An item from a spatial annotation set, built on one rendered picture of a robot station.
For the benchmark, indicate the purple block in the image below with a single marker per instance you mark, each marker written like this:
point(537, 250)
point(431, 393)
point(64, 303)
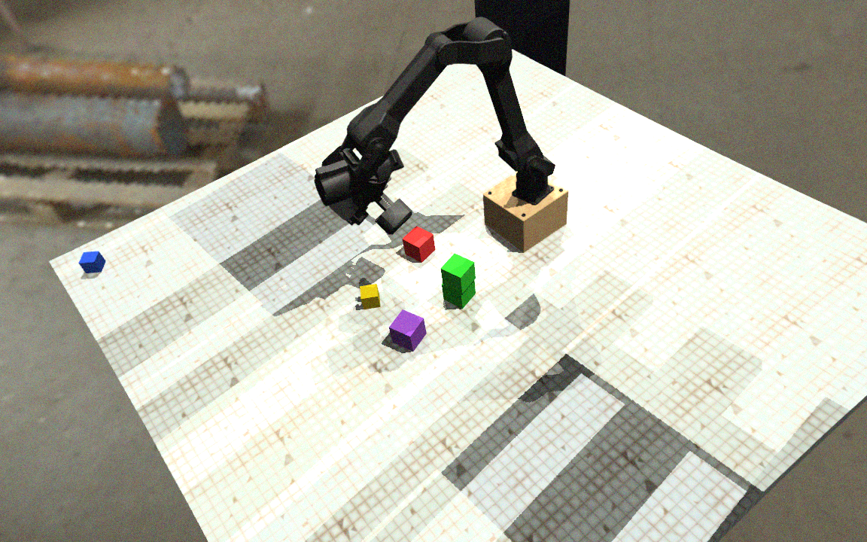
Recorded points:
point(407, 330)

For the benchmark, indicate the red block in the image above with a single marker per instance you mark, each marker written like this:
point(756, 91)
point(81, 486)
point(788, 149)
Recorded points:
point(419, 244)

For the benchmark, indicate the blue cube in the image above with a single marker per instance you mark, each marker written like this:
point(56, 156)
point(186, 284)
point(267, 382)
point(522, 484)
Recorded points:
point(92, 262)

